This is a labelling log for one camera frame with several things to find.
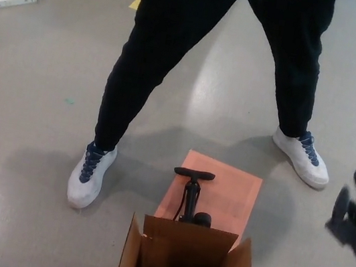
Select person's black trousers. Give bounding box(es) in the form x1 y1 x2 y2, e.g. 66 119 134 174
91 0 339 183

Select person's white sneaker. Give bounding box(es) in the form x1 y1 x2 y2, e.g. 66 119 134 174
266 124 337 191
64 138 120 215

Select person's right white sneaker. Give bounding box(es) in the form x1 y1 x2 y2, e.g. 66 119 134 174
64 138 120 215

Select person's left white sneaker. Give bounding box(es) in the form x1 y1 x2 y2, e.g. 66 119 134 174
266 124 337 191

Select black hand air pump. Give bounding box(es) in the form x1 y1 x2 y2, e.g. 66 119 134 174
165 165 221 230

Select open cardboard box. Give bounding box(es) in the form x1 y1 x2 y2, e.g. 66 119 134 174
115 209 262 267

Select orange paper sheet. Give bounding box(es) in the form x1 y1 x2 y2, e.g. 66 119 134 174
149 145 267 252

